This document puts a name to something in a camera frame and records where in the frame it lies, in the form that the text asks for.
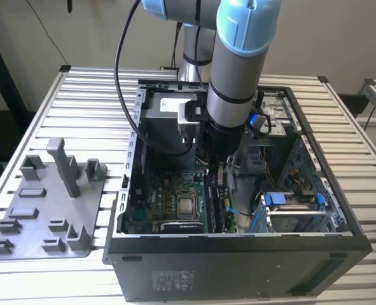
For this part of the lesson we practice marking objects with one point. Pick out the green motherboard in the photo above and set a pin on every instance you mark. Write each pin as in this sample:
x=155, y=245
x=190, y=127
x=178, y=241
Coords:
x=162, y=181

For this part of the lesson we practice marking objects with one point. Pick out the black PC case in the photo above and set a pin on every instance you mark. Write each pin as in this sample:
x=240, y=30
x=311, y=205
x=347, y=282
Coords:
x=206, y=273

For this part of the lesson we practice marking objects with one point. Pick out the black table corner cap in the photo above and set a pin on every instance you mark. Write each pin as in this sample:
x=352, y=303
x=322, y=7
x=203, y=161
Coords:
x=65, y=68
x=323, y=79

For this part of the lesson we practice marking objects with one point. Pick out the grey metal drive cage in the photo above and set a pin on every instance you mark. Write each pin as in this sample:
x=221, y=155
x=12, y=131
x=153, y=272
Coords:
x=276, y=111

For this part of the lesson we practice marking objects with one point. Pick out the black graphics card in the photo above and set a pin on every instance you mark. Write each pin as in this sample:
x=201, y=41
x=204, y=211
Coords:
x=181, y=227

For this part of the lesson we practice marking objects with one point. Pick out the blue drive carrier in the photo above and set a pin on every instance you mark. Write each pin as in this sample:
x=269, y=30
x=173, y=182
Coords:
x=254, y=120

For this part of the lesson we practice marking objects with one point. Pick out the grey plastic parts rack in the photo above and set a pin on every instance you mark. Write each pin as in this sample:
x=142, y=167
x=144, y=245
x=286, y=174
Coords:
x=47, y=206

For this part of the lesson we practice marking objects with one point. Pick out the silver CPU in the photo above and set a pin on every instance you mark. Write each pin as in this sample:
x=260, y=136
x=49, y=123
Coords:
x=186, y=206

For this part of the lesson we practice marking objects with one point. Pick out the hard disk in blue carrier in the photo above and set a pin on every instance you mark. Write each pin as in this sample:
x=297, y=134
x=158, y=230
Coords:
x=275, y=198

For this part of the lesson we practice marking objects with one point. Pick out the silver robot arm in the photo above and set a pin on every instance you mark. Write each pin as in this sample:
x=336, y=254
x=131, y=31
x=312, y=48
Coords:
x=235, y=79

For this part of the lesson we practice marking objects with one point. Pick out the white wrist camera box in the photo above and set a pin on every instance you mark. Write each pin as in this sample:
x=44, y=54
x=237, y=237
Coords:
x=185, y=127

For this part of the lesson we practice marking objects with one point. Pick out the grey power supply unit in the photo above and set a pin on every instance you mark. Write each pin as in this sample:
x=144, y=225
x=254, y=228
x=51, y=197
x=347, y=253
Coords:
x=165, y=127

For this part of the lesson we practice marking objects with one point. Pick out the black desk frame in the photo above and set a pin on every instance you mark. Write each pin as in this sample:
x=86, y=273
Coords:
x=3, y=133

